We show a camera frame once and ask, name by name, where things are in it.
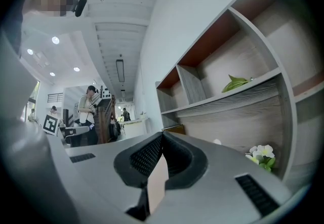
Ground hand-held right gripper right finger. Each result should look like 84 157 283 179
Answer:
151 131 296 224

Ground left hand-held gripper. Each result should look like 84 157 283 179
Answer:
42 114 90 143

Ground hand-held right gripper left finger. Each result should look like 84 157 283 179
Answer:
54 131 164 224

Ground large pink box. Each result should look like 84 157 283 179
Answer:
147 154 170 216

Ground wooden shelf unit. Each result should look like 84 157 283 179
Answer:
154 0 324 191

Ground dark wooden staircase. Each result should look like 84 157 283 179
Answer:
97 95 117 144

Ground white potted flowers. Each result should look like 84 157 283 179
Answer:
245 144 276 173

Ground long black ceiling light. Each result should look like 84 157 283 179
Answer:
115 59 125 83

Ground green artificial leaf sprig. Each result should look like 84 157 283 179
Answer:
222 74 254 94

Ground black head-mounted camera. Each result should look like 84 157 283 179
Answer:
71 0 89 18

